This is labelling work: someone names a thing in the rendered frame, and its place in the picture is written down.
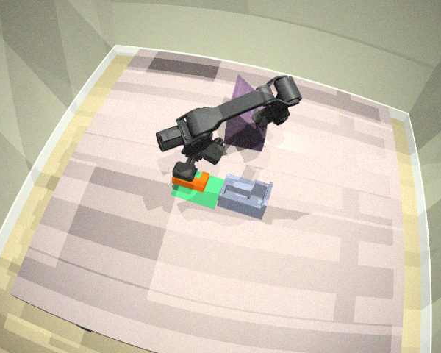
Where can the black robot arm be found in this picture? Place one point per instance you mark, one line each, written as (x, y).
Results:
(200, 122)

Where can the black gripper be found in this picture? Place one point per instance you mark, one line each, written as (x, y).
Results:
(186, 171)

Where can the orange l-shaped part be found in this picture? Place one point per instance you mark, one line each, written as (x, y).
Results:
(198, 184)

